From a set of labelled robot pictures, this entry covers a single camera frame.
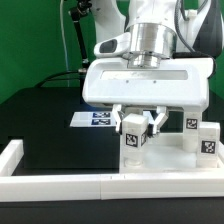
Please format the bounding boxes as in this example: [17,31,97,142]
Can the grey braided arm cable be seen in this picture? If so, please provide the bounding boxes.
[173,0,201,54]

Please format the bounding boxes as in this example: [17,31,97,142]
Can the white square table top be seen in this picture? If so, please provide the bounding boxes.
[119,133,224,173]

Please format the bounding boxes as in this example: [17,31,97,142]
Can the white sheet with markers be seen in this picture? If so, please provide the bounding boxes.
[70,111,116,127]

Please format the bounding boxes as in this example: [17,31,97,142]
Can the white U-shaped fence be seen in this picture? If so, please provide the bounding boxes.
[0,140,224,202]

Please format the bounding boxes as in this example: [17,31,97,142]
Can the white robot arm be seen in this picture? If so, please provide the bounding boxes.
[73,0,224,136]

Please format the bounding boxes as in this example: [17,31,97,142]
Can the white thin cable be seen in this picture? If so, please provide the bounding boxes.
[59,0,71,88]

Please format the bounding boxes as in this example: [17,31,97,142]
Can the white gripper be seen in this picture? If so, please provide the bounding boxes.
[83,33,214,137]

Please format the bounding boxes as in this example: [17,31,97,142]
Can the black cable bundle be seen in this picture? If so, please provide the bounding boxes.
[34,6,92,89]

